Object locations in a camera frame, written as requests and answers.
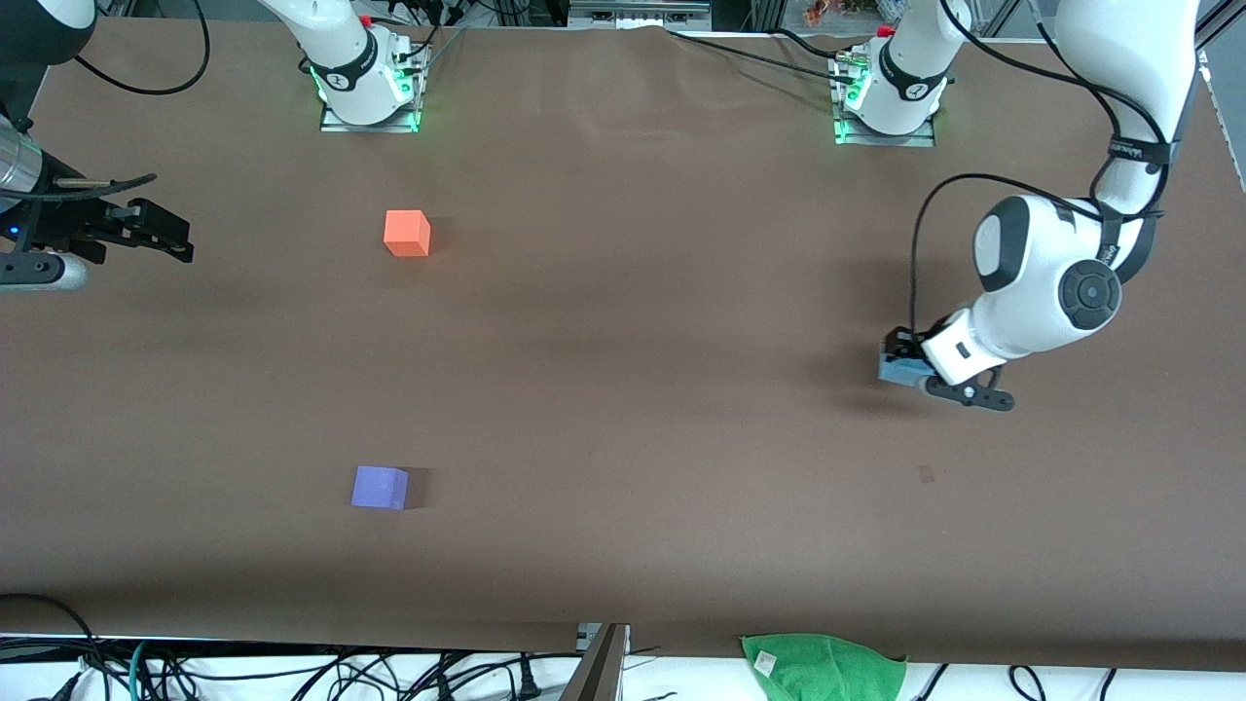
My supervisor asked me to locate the blue foam block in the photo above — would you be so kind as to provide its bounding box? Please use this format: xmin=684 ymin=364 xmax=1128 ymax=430
xmin=878 ymin=349 xmax=934 ymax=389

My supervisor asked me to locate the orange foam block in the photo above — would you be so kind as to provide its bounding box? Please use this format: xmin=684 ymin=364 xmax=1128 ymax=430
xmin=384 ymin=209 xmax=432 ymax=258

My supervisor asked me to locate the purple foam block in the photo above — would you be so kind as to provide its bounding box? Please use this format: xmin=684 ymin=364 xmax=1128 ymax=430
xmin=350 ymin=465 xmax=410 ymax=511

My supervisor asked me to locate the green microfibre cloth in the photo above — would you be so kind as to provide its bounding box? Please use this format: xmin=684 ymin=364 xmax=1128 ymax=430
xmin=741 ymin=634 xmax=909 ymax=701

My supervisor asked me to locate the metal rack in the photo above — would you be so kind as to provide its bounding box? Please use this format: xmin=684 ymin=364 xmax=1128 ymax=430
xmin=569 ymin=0 xmax=713 ymax=30

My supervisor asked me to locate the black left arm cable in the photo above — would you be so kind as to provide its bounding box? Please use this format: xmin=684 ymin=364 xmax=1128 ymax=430
xmin=909 ymin=0 xmax=1171 ymax=338

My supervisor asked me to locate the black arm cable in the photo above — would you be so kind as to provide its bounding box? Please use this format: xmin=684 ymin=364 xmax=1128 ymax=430
xmin=909 ymin=0 xmax=1171 ymax=338
xmin=29 ymin=0 xmax=212 ymax=201

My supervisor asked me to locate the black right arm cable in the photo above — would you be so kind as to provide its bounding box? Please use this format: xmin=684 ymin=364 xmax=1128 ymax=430
xmin=29 ymin=0 xmax=212 ymax=201

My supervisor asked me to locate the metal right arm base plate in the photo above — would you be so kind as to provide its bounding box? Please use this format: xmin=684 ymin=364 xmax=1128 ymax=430
xmin=319 ymin=44 xmax=422 ymax=134

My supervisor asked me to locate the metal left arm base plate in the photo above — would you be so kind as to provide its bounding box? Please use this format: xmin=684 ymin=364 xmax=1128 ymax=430
xmin=832 ymin=49 xmax=937 ymax=149

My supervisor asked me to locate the black table cable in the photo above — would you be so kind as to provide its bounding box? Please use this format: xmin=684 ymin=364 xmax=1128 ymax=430
xmin=667 ymin=29 xmax=858 ymax=84

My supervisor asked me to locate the thick black cable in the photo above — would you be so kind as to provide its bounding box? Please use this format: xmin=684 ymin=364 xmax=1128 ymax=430
xmin=0 ymin=593 xmax=110 ymax=701

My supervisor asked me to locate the aluminium frame profile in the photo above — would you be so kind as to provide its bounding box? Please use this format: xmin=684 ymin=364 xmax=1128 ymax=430
xmin=1193 ymin=0 xmax=1246 ymax=74

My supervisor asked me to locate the grey metal post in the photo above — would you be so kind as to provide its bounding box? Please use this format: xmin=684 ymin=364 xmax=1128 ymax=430
xmin=559 ymin=623 xmax=632 ymax=701

